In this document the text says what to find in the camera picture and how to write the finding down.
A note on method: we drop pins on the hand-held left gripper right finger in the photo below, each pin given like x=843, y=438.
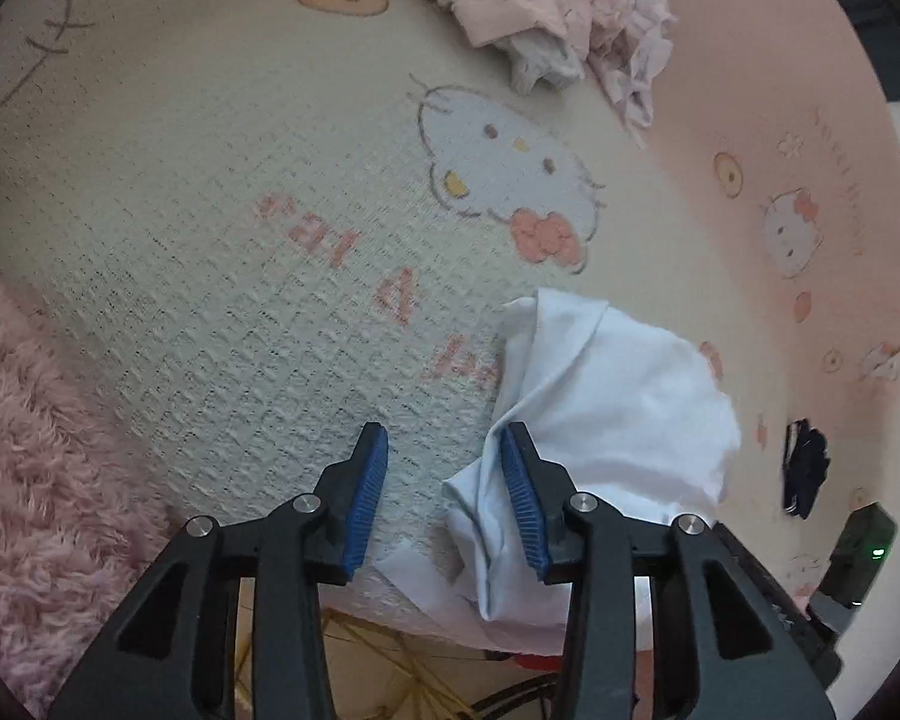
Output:
x=525, y=502

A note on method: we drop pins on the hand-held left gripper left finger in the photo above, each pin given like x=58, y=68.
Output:
x=364, y=502

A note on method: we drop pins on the white shirt with navy trim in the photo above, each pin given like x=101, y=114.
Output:
x=630, y=405

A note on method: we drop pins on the folded navy garment white stripes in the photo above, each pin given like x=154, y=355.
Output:
x=804, y=465

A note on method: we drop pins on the red black sofa foot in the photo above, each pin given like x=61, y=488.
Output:
x=536, y=660

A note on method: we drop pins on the pink fuzzy pajamas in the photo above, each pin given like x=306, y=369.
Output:
x=45, y=465

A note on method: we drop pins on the grey white garment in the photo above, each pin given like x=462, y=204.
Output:
x=544, y=64

